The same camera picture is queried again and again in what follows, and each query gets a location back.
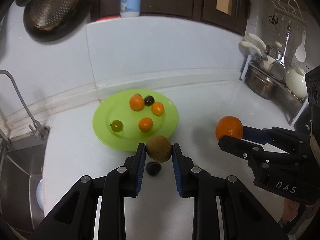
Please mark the brass perforated colander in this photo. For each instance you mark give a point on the brass perforated colander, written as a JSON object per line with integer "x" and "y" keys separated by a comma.
{"x": 52, "y": 7}

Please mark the steel sink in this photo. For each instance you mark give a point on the steel sink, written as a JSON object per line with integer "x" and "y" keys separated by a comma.
{"x": 20, "y": 180}

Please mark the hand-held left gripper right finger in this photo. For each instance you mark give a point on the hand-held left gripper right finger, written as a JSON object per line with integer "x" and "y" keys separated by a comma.
{"x": 177, "y": 170}

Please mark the thin gooseneck faucet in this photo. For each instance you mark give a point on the thin gooseneck faucet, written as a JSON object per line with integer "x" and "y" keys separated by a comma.
{"x": 37, "y": 130}

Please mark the green cherry tomato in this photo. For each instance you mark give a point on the green cherry tomato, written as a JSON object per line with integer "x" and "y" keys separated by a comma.
{"x": 116, "y": 126}

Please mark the black hanging scissors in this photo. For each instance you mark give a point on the black hanging scissors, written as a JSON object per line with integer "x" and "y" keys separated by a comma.
{"x": 273, "y": 19}

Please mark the dark wooden window frame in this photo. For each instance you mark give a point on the dark wooden window frame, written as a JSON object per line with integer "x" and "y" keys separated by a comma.
{"x": 195, "y": 5}

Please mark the person's right hand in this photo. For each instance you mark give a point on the person's right hand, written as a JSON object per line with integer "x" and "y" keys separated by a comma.
{"x": 291, "y": 211}

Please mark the black frying pan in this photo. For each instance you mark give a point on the black frying pan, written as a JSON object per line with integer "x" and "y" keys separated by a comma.
{"x": 80, "y": 10}

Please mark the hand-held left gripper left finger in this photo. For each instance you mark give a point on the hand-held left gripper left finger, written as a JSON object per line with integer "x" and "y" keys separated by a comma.
{"x": 141, "y": 170}

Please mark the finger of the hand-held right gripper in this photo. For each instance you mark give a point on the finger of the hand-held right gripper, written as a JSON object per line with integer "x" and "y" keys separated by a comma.
{"x": 255, "y": 135}
{"x": 237, "y": 146}

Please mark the orange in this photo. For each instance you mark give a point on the orange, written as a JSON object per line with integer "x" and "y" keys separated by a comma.
{"x": 136, "y": 102}
{"x": 229, "y": 130}

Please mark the metal skimmer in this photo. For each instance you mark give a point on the metal skimmer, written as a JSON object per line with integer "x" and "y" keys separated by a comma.
{"x": 277, "y": 70}

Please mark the steel pot with lid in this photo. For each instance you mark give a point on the steel pot with lid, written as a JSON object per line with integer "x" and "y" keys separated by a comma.
{"x": 273, "y": 53}

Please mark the brown longan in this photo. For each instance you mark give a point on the brown longan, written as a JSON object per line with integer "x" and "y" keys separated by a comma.
{"x": 159, "y": 150}

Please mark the green plate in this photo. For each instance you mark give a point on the green plate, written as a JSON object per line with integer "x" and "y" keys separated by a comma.
{"x": 102, "y": 115}

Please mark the white rice paddle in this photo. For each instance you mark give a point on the white rice paddle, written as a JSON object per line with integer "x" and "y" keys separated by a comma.
{"x": 300, "y": 53}

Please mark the large steel pot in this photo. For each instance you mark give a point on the large steel pot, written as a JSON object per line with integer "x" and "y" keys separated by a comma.
{"x": 260, "y": 85}

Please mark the white framed dish rack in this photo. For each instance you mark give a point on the white framed dish rack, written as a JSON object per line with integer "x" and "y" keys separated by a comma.
{"x": 300, "y": 111}

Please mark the white wall socket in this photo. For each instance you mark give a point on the white wall socket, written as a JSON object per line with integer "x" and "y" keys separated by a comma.
{"x": 309, "y": 67}

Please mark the orange cherry tomato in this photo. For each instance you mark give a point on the orange cherry tomato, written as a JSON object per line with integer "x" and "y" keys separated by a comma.
{"x": 158, "y": 108}
{"x": 145, "y": 124}

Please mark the white ceramic pot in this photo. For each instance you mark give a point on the white ceramic pot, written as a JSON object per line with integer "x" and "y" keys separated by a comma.
{"x": 296, "y": 82}

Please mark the red lid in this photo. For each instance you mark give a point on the red lid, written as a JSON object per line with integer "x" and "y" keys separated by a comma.
{"x": 107, "y": 18}

